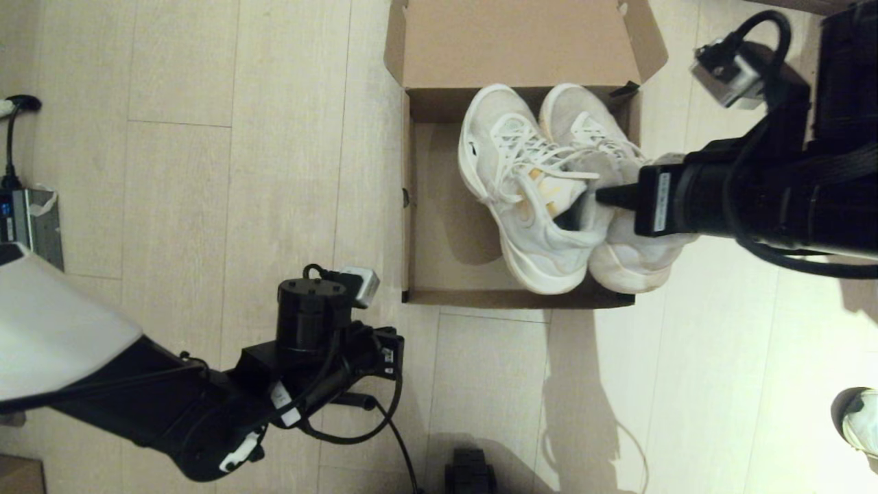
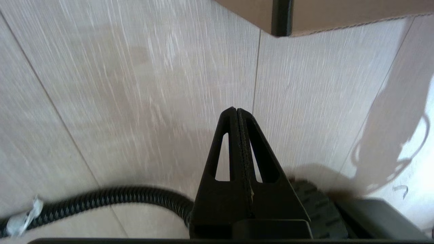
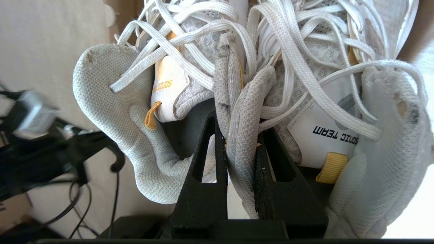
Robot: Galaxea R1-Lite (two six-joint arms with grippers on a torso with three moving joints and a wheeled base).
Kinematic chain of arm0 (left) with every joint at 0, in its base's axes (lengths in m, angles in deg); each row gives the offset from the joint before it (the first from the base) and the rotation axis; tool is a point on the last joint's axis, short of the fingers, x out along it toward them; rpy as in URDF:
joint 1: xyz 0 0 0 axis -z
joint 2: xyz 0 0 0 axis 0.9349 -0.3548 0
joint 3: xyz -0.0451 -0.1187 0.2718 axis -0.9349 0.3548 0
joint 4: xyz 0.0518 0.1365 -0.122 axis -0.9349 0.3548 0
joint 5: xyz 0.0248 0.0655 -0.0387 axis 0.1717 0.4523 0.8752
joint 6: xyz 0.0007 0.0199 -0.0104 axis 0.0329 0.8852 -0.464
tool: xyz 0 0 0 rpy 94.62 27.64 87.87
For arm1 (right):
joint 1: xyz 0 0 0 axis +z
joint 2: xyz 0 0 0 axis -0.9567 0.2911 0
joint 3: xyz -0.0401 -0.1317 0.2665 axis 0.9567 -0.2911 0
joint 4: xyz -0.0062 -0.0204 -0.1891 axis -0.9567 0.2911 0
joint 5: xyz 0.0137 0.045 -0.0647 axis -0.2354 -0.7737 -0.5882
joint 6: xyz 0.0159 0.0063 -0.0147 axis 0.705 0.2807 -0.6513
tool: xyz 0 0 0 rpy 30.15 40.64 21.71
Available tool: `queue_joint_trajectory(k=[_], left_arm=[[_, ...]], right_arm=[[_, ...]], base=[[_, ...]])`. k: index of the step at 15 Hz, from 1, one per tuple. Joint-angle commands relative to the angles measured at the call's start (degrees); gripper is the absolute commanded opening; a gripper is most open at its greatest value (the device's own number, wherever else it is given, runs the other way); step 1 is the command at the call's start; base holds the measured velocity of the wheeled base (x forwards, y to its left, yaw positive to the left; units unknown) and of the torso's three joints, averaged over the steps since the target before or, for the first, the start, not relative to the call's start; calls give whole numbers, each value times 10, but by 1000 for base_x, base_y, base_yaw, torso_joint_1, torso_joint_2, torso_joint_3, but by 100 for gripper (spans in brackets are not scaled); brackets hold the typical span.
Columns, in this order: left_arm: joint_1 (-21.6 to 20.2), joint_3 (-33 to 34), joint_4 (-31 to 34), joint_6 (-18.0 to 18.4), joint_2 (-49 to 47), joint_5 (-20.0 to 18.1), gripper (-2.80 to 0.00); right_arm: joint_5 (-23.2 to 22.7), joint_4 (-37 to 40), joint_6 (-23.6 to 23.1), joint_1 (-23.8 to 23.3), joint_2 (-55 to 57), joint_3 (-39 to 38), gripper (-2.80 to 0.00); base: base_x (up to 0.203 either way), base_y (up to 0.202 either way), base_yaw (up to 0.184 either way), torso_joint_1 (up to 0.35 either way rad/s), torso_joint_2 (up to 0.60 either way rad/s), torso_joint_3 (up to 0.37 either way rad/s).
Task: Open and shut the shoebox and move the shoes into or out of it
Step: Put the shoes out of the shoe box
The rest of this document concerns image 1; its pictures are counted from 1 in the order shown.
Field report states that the white mesh sneaker orange tongue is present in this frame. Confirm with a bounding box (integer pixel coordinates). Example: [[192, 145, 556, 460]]
[[458, 84, 616, 296]]

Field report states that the brown cardboard shoe box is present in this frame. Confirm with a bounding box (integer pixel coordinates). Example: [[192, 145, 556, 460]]
[[384, 0, 669, 309]]

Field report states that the black and silver robot base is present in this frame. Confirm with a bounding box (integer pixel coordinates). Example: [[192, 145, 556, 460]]
[[444, 449, 496, 494]]

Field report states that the white shoe of bystander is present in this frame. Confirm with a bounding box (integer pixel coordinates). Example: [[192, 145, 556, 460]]
[[840, 388, 878, 460]]

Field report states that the brown cardboard piece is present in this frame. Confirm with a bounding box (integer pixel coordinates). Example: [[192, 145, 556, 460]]
[[0, 454, 46, 494]]

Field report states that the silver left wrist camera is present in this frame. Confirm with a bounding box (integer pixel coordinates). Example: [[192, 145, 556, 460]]
[[340, 266, 381, 308]]

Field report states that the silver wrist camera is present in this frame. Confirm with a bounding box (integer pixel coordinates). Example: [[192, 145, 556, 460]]
[[691, 40, 766, 110], [340, 266, 381, 308]]

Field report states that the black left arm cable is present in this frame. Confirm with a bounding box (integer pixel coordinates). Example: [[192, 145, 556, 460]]
[[298, 264, 405, 445]]

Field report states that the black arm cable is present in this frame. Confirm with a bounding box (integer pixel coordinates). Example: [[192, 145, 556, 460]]
[[724, 10, 878, 279], [298, 264, 405, 445]]

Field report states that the black coiled cable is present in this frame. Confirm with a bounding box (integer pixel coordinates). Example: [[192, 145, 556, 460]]
[[329, 393, 420, 494]]

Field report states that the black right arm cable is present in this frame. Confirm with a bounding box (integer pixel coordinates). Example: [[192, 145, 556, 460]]
[[724, 10, 878, 279]]

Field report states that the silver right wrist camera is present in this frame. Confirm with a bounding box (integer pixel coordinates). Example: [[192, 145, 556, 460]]
[[691, 40, 766, 110]]

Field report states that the black plug with cable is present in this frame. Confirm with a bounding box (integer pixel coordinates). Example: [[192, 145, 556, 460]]
[[0, 95, 42, 191]]

